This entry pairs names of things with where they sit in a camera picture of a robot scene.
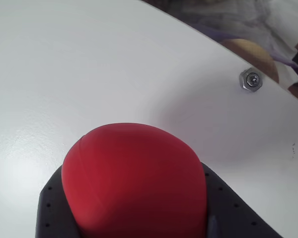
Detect blue-grey gripper finger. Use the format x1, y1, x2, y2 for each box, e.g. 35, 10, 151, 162
201, 161, 285, 238
36, 165, 86, 238

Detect red ball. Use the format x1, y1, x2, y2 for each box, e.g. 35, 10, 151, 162
61, 122, 209, 238

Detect silver hex nut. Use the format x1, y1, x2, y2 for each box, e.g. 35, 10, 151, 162
239, 67, 263, 93

